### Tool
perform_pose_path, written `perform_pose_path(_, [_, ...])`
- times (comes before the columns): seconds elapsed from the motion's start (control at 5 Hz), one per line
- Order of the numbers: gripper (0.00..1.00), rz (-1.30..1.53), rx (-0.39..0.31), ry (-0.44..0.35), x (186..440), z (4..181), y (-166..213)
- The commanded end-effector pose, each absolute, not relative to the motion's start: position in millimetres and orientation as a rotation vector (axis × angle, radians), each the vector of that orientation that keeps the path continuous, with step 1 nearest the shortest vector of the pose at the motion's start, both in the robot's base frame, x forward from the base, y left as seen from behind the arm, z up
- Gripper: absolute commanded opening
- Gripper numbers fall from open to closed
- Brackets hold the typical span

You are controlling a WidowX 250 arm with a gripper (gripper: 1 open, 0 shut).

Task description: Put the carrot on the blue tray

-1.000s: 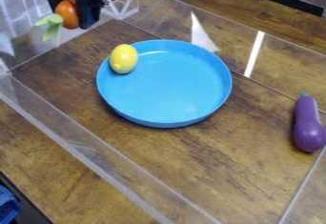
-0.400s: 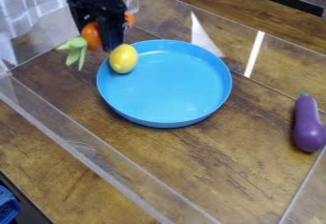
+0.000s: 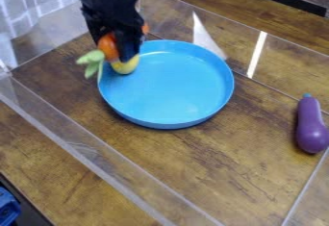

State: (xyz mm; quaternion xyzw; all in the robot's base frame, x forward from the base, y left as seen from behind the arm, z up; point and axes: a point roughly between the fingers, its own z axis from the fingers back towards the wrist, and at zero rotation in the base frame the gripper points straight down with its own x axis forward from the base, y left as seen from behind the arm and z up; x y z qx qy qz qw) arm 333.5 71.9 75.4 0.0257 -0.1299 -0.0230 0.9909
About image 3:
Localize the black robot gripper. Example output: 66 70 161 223
81 0 146 63

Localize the orange toy carrot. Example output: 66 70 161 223
75 22 152 80

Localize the round blue tray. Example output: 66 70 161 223
98 39 236 129

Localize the yellow toy lemon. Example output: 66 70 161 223
111 55 139 75

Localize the purple toy eggplant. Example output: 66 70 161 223
296 93 329 154

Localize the blue object at corner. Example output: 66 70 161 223
0 187 20 226

